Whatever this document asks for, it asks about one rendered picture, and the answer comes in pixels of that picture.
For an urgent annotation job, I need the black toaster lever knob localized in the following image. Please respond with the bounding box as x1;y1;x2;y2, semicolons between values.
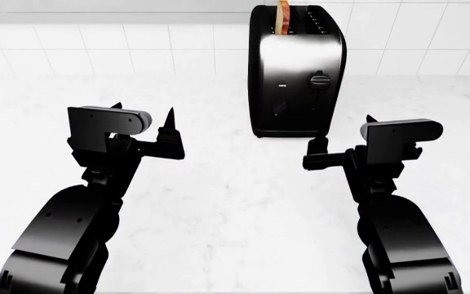
308;69;333;91

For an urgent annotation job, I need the black two-slot toaster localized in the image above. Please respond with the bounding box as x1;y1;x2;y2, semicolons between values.
247;3;348;140

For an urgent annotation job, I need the toasted bread slice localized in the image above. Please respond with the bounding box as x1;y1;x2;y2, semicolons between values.
275;0;291;36

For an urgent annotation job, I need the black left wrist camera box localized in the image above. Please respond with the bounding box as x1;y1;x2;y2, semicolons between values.
67;105;153;145

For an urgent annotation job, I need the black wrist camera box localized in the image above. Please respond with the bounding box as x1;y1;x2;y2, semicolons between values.
67;105;153;145
358;119;445;154

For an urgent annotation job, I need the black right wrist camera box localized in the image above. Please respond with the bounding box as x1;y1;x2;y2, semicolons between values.
358;119;445;154

